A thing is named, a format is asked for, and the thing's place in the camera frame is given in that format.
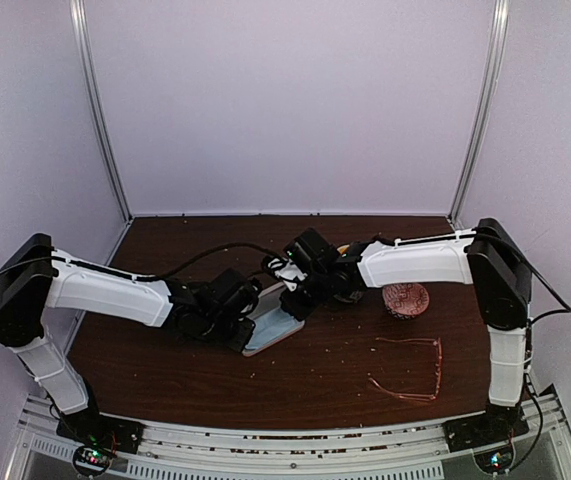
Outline pink glasses case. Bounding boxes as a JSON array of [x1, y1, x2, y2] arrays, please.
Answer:
[[241, 284, 305, 357]]

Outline light blue cleaning cloth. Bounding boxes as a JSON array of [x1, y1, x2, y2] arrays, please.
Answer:
[[245, 309, 298, 351]]

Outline rose gold wire glasses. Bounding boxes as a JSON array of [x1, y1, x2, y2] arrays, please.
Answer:
[[367, 337, 443, 403]]

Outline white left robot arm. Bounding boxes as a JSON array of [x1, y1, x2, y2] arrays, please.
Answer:
[[0, 233, 262, 444]]

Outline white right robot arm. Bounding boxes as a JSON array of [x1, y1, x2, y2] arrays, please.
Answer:
[[280, 218, 571, 442]]

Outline white floral mug yellow inside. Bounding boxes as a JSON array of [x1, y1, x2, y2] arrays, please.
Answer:
[[334, 243, 366, 305]]

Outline red patterned ceramic bowl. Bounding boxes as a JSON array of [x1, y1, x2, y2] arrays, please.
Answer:
[[381, 283, 430, 320]]

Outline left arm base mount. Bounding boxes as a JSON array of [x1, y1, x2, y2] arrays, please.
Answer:
[[56, 416, 144, 478]]

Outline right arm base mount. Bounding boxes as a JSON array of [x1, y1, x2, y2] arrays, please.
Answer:
[[442, 413, 529, 475]]

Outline aluminium right corner post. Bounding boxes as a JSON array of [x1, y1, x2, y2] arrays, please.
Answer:
[[447, 0, 510, 229]]

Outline aluminium corner post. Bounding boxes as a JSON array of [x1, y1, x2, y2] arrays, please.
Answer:
[[447, 0, 510, 229], [69, 0, 133, 223]]

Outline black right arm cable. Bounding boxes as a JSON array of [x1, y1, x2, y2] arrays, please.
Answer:
[[394, 229, 571, 321]]

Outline aluminium left corner post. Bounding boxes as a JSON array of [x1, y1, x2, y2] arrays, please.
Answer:
[[69, 0, 133, 223]]

